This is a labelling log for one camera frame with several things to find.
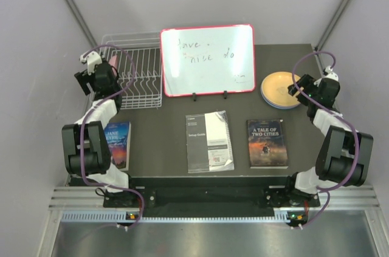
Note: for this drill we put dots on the red framed whiteboard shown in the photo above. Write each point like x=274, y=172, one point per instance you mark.
x=208, y=60

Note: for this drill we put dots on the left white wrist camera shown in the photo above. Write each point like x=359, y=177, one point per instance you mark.
x=91, y=59

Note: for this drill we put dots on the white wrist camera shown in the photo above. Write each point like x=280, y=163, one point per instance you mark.
x=91, y=59
x=329, y=73

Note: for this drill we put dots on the Tale of Two Cities book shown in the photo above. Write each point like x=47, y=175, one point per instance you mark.
x=266, y=144

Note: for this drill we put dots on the purple plate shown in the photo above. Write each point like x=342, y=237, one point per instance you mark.
x=264, y=97

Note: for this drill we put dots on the yellow plate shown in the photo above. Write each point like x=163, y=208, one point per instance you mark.
x=274, y=87

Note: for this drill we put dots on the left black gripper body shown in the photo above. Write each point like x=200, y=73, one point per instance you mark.
x=94, y=83

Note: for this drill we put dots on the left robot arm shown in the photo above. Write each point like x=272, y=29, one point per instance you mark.
x=85, y=147

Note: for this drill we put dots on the blue sunset cover book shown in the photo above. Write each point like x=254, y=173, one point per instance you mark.
x=118, y=136

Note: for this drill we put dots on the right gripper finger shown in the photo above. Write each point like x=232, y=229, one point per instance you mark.
x=302, y=82
x=299, y=97

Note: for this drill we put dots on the black white setup guide booklet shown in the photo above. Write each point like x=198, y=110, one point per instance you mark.
x=209, y=147

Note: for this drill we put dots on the grey slotted cable duct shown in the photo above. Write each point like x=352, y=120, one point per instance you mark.
x=126, y=217

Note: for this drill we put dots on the pink plate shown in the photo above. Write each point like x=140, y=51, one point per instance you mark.
x=113, y=61

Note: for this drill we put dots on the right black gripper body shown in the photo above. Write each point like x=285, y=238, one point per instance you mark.
x=310, y=87

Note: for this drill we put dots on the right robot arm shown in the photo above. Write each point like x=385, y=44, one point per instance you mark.
x=344, y=157

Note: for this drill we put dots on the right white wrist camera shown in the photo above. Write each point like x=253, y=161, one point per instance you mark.
x=329, y=73

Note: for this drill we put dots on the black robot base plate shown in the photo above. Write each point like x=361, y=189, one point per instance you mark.
x=206, y=197

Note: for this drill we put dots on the white wire dish rack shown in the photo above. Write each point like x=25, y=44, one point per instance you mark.
x=142, y=64

